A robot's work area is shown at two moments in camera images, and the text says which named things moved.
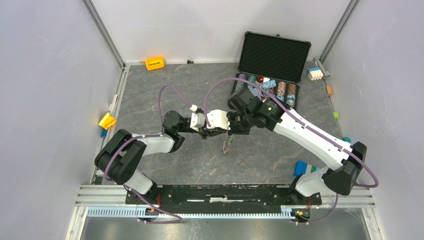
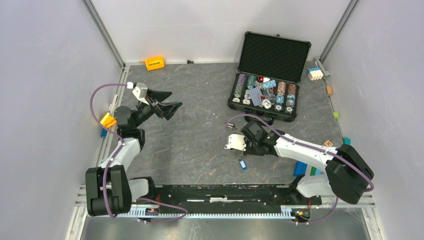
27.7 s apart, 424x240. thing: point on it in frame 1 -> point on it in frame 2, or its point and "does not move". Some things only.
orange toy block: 155,63 does not move
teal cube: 347,139 does not move
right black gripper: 233,131 -> 248,151
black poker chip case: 275,62 does not move
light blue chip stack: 269,84 does not move
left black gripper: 204,132 -> 167,109
